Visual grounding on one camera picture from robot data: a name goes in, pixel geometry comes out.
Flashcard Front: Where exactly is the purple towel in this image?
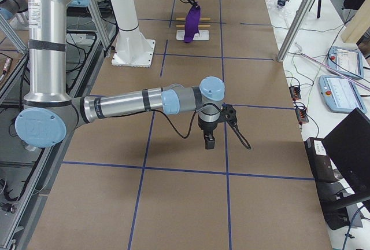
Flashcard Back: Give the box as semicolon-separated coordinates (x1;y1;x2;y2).
183;6;201;43

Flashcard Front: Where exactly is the white wooden towel rack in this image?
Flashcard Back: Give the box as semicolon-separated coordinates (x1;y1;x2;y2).
175;17;211;43

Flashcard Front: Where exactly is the brown paper table cover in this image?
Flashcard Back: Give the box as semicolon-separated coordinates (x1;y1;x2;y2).
28;0;331;249

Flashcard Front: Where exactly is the blue black handheld tool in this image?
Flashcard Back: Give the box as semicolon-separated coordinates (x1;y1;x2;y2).
277;0;290;8

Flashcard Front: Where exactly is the near orange connector block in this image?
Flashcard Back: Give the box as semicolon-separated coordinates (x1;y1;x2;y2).
293;101;309;125

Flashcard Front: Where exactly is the orange connector block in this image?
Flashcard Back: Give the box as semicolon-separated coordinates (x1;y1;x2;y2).
293;101;309;125
289;80;301;101

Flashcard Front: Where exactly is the far orange connector block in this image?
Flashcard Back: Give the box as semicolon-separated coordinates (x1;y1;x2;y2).
289;80;301;101

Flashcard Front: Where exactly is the black computer box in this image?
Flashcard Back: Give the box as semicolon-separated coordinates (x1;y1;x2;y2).
304;137;339;183

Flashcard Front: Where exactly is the black tripod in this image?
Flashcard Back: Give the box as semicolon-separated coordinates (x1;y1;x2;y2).
309;0;322;19

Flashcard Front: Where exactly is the near teach pendant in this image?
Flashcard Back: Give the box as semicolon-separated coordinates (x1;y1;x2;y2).
319;75;367;113

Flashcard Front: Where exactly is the teach pendant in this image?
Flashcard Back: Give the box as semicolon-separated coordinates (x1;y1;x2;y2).
319;75;367;113
328;46;364;79

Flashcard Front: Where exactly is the black monitor on stand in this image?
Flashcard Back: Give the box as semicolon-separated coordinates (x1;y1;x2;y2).
316;108;369;230

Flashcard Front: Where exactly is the far teach pendant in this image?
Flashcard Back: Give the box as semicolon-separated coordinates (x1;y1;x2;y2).
328;46;364;79

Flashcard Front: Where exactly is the wooden beam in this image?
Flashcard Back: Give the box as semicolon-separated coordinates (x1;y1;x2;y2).
341;0;369;43

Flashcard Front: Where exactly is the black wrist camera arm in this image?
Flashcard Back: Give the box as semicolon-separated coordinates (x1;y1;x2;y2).
221;104;238;126

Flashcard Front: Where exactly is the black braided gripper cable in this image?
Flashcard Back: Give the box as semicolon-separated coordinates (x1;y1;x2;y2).
150;102;251;150

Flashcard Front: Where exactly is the aluminium frame post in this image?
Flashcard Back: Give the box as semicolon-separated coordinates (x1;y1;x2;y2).
277;0;314;63

